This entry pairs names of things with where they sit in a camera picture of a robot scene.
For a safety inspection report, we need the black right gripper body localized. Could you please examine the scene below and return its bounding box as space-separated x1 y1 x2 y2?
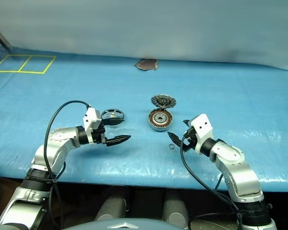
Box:
182 126 199 153

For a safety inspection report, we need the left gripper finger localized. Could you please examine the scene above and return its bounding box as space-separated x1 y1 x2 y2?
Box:
101 118 125 126
105 135 132 147

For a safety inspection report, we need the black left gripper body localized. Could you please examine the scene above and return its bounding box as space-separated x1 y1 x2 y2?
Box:
91 122 108 145

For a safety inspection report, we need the black spoked wheel disc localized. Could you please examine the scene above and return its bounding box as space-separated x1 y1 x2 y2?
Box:
101 108 126 126

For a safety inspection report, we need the grey finned rotor disc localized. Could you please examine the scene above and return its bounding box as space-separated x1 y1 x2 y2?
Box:
150 94 178 110

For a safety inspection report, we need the blue plastic table cover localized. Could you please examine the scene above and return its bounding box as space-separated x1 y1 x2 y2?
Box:
0 45 288 192

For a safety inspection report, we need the brown tear in cover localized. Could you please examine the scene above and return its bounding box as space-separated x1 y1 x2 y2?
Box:
133 58 159 72

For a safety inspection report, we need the grey rounded cylinder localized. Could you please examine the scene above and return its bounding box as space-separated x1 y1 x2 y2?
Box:
162 191 190 230
95 196 128 222

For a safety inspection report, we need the blue-grey robot torso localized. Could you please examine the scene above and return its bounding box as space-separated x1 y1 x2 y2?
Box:
62 217 189 230

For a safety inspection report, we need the yellow tape double rectangle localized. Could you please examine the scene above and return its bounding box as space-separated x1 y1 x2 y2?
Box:
0 54 57 74

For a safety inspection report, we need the grey metal bar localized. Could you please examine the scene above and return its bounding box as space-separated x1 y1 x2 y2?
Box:
0 20 13 50

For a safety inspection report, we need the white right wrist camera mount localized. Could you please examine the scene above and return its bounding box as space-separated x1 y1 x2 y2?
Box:
189 114 214 155

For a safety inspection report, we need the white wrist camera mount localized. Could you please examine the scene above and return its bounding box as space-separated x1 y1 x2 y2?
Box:
189 114 214 155
83 107 103 146

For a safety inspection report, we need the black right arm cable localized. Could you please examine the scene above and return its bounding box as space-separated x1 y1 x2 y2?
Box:
180 134 243 230

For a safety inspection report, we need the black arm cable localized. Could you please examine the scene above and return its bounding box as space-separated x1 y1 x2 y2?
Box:
43 100 91 230
180 134 243 230

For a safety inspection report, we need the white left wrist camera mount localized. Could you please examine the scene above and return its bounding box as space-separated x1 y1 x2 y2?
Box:
83 107 103 146

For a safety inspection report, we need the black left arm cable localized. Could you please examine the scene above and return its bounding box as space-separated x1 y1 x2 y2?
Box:
43 100 91 230

